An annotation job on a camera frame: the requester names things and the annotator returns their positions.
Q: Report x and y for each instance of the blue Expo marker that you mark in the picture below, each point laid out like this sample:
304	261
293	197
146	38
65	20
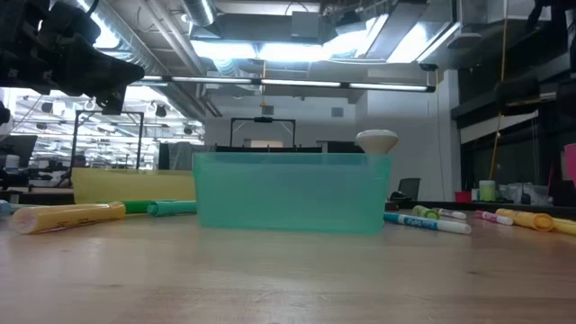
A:
427	222

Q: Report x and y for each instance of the tall black rig frame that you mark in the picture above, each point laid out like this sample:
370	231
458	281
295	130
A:
108	112

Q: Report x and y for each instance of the pink marker white cap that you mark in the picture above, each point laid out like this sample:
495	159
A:
492	217

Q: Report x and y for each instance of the white-topped metal stand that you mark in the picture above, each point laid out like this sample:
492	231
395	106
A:
377	139

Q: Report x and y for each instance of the pale green canister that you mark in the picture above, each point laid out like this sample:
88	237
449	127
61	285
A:
487	191

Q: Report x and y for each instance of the dark red capped marker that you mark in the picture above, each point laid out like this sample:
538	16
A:
452	213

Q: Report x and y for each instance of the orange Sharpie highlighter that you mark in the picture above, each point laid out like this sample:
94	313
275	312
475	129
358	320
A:
526	219

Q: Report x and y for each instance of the pale green highlighter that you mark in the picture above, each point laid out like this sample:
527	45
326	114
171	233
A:
425	212

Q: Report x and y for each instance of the slim yellow highlighter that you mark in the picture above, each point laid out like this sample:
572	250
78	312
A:
564	226

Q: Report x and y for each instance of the low black rig frame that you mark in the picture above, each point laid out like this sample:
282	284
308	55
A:
263	119

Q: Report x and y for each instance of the pink object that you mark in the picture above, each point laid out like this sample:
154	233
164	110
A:
571	164

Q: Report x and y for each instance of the black computer monitor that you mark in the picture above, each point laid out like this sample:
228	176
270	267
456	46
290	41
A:
18	145

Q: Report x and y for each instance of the thick yellow highlighter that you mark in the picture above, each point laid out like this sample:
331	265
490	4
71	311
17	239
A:
67	217

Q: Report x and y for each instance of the black LED light bar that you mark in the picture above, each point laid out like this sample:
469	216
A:
344	84

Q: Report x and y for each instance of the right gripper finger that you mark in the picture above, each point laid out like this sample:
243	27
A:
517	91

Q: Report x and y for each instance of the thick blue marker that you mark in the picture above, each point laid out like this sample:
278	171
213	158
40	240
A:
4	207

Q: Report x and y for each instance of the red cup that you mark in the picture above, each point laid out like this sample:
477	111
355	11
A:
462	197

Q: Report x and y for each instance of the green capped white marker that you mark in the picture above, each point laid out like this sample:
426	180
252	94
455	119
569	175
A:
27	207

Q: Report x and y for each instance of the black aluminium table frame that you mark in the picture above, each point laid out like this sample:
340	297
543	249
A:
531	209

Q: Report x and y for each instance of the green translucent bin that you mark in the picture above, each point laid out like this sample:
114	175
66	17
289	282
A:
292	193

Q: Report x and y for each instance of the black office chair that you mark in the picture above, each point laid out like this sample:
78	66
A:
409	186

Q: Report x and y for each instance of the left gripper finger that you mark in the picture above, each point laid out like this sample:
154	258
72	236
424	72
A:
103	72

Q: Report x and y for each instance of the teal marker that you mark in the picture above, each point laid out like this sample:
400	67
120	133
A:
173	208

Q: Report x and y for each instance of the person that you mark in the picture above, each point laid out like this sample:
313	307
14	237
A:
79	161

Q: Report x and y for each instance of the yellow translucent bin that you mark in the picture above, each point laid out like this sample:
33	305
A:
130	184

